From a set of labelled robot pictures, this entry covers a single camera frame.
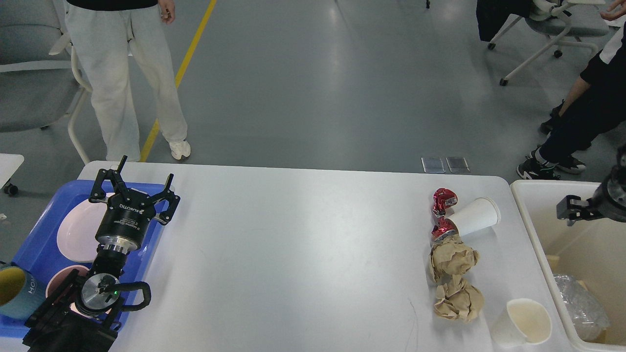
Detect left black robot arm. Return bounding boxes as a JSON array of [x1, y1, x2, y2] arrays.
[[22, 156, 180, 352]]

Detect standing person grey trousers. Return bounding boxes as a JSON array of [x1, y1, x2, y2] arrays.
[[65, 0, 191, 162]]

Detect white side table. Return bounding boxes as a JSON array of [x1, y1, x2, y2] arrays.
[[0, 153, 24, 197]]

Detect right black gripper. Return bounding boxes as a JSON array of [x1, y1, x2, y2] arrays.
[[557, 166, 626, 226]]

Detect teal mug yellow inside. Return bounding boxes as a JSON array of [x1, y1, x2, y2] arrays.
[[0, 266, 45, 320]]

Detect small foil piece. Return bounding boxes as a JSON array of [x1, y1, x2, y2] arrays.
[[553, 273, 612, 342]]

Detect pink mug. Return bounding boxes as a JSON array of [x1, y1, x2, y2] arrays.
[[45, 264, 96, 319]]

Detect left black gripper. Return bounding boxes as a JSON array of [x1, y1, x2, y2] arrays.
[[88, 155, 180, 255]]

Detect white paper cup front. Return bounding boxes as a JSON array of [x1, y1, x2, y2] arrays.
[[490, 298, 552, 348]]

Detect white plastic bin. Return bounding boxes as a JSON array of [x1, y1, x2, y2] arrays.
[[511, 180, 626, 352]]

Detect seated person black clothes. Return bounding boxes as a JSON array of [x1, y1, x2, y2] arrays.
[[516, 27, 626, 180]]

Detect white paper cup lying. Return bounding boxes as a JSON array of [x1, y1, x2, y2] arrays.
[[447, 198, 501, 237]]

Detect crushed red can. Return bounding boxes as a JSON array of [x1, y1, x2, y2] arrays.
[[430, 188, 458, 245]]

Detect crumpled brown paper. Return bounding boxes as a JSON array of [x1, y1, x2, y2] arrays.
[[429, 235, 485, 323]]

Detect white rolling chair left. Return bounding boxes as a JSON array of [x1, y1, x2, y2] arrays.
[[0, 0, 91, 163]]

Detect office chair with jacket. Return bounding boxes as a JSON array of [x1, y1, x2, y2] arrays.
[[476, 0, 609, 86]]

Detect pink plate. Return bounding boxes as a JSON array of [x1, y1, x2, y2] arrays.
[[56, 200, 108, 263]]

